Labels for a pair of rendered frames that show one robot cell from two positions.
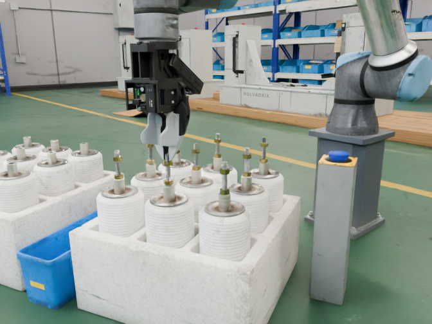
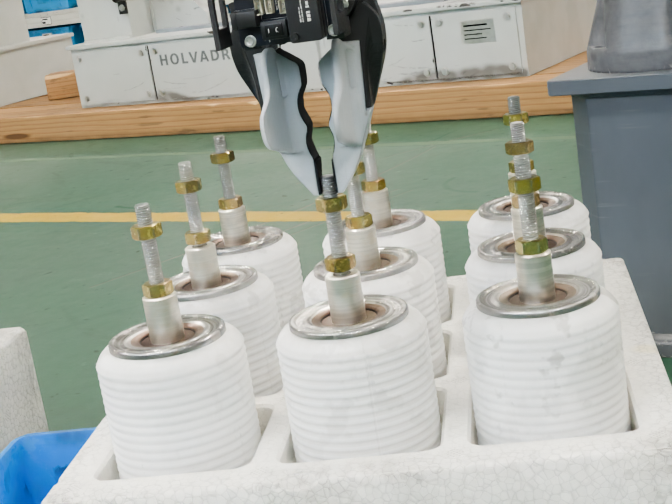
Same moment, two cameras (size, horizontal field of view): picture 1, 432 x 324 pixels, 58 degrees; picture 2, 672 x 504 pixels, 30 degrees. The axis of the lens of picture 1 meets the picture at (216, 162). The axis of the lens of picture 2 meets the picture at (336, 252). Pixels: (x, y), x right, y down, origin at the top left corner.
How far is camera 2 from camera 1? 29 cm
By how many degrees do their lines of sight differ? 15
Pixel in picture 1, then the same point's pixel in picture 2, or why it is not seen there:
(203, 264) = (544, 464)
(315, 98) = (397, 32)
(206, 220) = (513, 337)
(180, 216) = (411, 352)
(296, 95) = not seen: hidden behind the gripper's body
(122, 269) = not seen: outside the picture
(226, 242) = (585, 384)
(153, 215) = (336, 369)
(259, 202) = (591, 271)
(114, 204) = (183, 373)
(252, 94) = (189, 58)
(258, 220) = not seen: hidden behind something
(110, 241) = (207, 488)
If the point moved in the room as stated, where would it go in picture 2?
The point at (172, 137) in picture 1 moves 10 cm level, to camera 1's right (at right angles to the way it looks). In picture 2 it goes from (351, 116) to (505, 85)
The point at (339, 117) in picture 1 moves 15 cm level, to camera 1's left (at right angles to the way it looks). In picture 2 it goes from (633, 24) to (497, 50)
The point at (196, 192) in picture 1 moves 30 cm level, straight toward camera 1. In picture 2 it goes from (391, 289) to (643, 426)
